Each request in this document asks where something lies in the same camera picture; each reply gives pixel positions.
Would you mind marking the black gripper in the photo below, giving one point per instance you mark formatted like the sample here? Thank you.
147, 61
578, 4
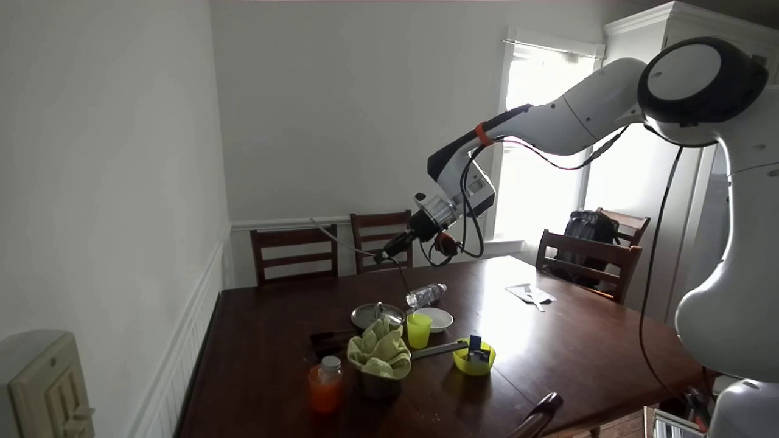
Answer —
413, 233

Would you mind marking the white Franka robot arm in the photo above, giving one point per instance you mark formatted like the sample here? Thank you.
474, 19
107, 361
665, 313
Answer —
713, 209

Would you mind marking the silver metal pot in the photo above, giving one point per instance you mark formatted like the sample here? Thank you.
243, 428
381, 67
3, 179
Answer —
376, 315

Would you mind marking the clear plastic water bottle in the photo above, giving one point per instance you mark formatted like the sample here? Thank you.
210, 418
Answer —
424, 292

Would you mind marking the lime green plastic cup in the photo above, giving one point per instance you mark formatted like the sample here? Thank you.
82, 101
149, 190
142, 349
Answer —
418, 328

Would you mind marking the white plate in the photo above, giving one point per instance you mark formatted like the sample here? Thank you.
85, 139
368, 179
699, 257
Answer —
440, 319

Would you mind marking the light green cloth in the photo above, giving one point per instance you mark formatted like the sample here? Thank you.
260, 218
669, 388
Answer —
381, 350

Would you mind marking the small blue packet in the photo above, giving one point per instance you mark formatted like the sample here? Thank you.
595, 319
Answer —
478, 347

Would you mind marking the yellow bowl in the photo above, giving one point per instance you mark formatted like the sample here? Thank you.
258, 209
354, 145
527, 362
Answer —
472, 361

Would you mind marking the white paper sheets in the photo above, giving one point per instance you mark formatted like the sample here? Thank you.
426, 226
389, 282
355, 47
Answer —
528, 292

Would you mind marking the orange liquid plastic bottle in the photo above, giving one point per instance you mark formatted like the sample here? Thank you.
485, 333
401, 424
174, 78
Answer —
325, 388

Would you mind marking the bright window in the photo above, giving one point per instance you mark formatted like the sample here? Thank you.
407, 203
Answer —
536, 195

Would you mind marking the black bag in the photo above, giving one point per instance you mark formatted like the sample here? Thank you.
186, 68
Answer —
589, 225

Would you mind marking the white refrigerator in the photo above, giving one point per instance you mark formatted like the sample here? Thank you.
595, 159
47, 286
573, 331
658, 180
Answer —
696, 233

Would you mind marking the white box edge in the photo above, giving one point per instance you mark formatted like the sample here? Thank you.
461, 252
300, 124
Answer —
669, 424

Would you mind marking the white tall cabinet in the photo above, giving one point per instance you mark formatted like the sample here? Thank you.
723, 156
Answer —
641, 27

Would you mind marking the red black wrist camera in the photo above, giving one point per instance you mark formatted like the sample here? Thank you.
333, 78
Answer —
446, 243

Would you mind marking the beige wall light switch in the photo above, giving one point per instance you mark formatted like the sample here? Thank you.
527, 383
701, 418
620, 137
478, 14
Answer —
48, 389

